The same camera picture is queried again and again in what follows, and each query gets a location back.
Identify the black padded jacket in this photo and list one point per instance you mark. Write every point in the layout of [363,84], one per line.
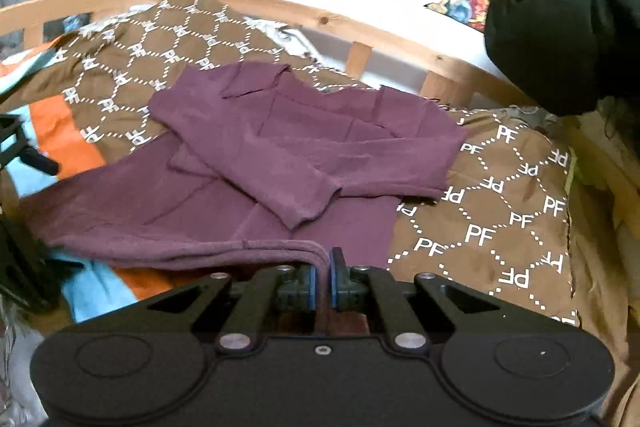
[565,22]

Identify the brown printed blanket colourful border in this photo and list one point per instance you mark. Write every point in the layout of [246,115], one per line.
[500,217]

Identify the maroon long-sleeved shirt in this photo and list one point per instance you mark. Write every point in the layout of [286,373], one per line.
[280,147]

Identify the wooden bed frame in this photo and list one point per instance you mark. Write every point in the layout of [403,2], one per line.
[380,32]

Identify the plain brown cloth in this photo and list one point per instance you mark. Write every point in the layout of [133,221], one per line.
[605,257]

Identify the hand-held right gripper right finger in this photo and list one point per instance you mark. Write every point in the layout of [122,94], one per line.
[334,284]

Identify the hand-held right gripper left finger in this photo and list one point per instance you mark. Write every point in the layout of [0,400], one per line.
[311,284]

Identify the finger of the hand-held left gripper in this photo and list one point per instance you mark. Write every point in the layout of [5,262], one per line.
[27,152]

